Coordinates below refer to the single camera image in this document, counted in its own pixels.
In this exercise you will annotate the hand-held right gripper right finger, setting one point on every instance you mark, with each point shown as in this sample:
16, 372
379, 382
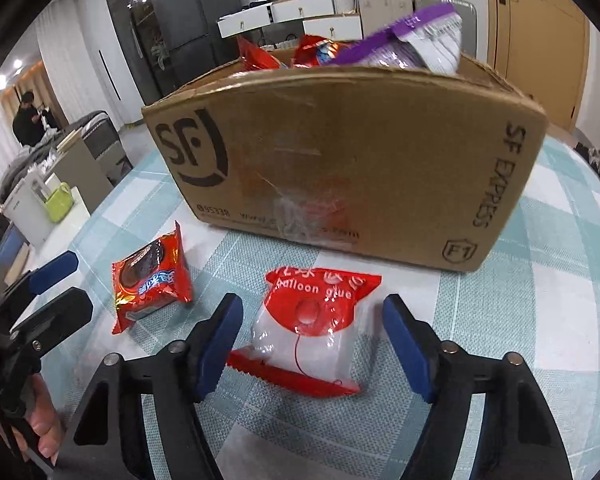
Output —
410, 345

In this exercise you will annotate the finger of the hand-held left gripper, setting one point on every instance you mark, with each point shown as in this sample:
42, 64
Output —
65, 310
55, 266

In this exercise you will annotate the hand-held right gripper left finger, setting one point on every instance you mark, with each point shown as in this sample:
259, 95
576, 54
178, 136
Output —
217, 345

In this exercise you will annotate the red cookie packet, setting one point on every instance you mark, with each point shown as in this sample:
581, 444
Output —
152, 280

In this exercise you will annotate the red white clear packet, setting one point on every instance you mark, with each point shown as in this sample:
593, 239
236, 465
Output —
310, 325

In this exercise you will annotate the brown cardboard box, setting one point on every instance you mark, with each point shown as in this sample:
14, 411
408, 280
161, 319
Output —
355, 160

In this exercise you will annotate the red snack packet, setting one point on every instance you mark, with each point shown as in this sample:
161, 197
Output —
320, 52
257, 55

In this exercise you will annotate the purple silver snack packet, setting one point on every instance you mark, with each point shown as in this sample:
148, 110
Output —
405, 35

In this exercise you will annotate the person's left hand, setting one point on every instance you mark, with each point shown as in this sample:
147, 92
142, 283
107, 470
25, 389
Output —
45, 430

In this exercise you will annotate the green basket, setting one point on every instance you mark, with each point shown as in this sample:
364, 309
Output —
60, 202

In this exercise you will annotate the grey sofa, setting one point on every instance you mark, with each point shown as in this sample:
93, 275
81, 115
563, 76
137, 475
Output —
97, 125

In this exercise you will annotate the brown curtain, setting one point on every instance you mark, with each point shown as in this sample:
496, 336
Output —
32, 80

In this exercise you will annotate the white wardrobe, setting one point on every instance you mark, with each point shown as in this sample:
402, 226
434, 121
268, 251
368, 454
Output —
110, 85

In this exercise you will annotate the white sheer curtain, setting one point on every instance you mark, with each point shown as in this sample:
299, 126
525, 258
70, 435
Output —
65, 70

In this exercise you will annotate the dark glass cabinet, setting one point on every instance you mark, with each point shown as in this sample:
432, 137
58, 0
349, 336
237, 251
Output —
130, 35

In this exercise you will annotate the pile of shoes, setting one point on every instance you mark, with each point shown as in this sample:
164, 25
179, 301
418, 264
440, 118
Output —
597, 157

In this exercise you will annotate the black refrigerator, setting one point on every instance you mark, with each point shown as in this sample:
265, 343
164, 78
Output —
190, 25

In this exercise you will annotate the wooden door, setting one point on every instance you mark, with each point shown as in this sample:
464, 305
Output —
540, 60

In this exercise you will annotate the silver suitcase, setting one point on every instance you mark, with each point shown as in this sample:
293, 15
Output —
467, 30

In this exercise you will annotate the beige suitcase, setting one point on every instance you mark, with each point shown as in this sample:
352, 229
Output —
380, 10

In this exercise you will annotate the white drawer desk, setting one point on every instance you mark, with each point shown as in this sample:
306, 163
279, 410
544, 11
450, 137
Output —
300, 10

